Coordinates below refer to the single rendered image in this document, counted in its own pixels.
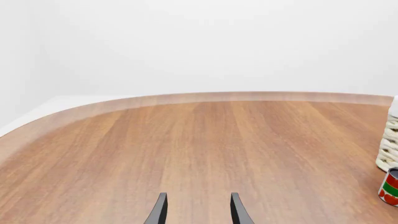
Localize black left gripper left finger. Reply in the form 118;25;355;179
143;192;169;224

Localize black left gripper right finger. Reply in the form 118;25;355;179
230;192;256;224

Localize red and green tin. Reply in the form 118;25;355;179
377;167;398;207

